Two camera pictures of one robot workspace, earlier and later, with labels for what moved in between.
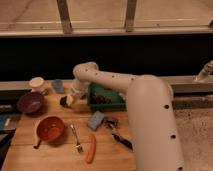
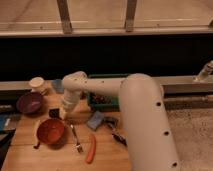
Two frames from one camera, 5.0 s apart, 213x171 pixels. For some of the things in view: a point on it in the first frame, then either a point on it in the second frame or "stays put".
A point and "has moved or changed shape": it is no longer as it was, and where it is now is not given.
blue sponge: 95,120 stays put
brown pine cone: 101,99 stays put
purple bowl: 30,103 stays put
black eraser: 63,100 has moved or changed shape
